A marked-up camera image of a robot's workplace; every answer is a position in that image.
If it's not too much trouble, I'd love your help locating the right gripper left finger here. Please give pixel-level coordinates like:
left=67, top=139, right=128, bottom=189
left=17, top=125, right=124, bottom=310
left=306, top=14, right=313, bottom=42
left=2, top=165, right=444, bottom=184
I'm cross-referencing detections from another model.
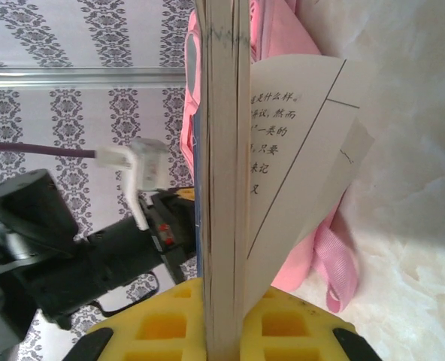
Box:
left=66, top=278, right=208, bottom=361

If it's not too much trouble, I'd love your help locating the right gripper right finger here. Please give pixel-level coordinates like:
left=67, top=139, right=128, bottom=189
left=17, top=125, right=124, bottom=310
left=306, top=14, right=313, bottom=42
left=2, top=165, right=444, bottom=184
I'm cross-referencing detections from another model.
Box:
left=241, top=289, right=381, bottom=361

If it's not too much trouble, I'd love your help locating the dark blue book white label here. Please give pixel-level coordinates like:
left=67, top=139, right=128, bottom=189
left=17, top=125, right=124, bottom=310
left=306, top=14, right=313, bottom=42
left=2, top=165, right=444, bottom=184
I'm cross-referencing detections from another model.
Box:
left=191, top=0, right=377, bottom=361

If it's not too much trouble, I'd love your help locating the pink backpack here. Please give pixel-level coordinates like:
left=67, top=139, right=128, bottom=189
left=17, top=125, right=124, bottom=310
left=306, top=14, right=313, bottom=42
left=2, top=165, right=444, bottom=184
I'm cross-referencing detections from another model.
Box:
left=180, top=0, right=360, bottom=314

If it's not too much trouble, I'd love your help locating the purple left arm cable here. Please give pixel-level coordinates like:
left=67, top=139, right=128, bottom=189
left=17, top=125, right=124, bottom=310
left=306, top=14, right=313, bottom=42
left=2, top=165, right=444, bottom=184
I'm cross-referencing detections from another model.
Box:
left=0, top=141, right=96, bottom=159

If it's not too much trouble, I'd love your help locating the aluminium frame post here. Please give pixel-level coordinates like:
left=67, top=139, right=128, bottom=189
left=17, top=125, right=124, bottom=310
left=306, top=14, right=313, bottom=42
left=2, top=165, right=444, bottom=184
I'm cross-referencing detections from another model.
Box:
left=0, top=66, right=189, bottom=90

